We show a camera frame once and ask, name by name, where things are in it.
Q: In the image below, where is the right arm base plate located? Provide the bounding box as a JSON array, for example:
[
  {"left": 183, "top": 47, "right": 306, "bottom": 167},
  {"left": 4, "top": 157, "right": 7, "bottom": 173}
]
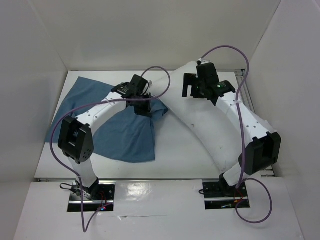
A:
[{"left": 198, "top": 179, "right": 250, "bottom": 210}]

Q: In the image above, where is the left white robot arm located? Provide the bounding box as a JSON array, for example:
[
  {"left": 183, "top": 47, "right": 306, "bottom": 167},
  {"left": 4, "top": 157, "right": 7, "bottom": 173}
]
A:
[{"left": 58, "top": 74, "right": 152, "bottom": 200}]

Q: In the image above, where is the purple cable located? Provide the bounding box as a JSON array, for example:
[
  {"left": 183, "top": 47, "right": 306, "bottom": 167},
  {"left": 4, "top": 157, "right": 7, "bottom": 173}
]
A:
[
  {"left": 199, "top": 44, "right": 274, "bottom": 224},
  {"left": 48, "top": 65, "right": 172, "bottom": 233}
]

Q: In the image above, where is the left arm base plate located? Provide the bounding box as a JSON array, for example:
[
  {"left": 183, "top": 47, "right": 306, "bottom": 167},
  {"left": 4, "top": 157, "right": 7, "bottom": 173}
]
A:
[{"left": 65, "top": 181, "right": 116, "bottom": 213}]

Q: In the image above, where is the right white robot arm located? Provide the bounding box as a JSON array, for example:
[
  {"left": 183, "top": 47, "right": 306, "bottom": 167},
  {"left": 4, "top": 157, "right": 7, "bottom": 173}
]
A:
[{"left": 182, "top": 61, "right": 282, "bottom": 196}]

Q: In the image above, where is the white pillow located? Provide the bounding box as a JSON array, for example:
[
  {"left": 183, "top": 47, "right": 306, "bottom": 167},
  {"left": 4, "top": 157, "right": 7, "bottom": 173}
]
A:
[{"left": 150, "top": 61, "right": 242, "bottom": 173}]

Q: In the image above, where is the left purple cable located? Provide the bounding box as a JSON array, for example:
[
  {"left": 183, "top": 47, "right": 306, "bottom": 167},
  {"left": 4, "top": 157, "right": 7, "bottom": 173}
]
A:
[{"left": 48, "top": 65, "right": 172, "bottom": 233}]

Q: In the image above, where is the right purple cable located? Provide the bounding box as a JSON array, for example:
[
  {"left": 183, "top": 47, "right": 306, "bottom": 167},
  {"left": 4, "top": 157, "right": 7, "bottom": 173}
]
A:
[{"left": 199, "top": 44, "right": 274, "bottom": 224}]

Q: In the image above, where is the blue pillowcase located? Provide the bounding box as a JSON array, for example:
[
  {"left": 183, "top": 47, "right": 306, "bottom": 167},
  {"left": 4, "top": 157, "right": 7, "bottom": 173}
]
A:
[{"left": 45, "top": 77, "right": 168, "bottom": 163}]

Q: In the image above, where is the aluminium rail frame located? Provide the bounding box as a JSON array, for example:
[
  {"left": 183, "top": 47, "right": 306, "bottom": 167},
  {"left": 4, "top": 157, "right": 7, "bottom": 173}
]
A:
[{"left": 234, "top": 69, "right": 276, "bottom": 178}]

